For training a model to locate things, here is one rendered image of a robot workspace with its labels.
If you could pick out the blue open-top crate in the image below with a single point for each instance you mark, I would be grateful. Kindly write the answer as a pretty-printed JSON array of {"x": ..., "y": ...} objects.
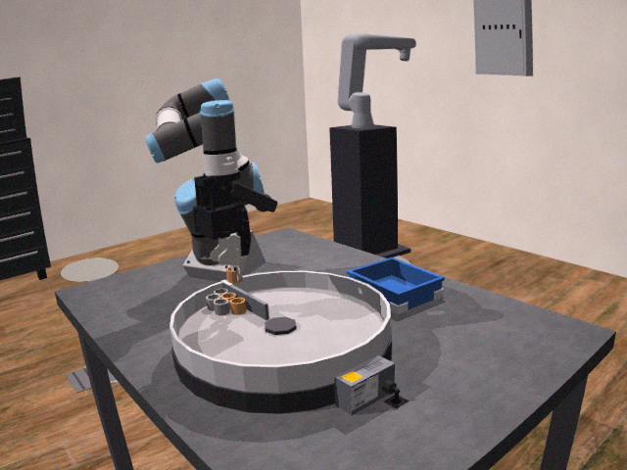
[{"x": 410, "y": 281}]

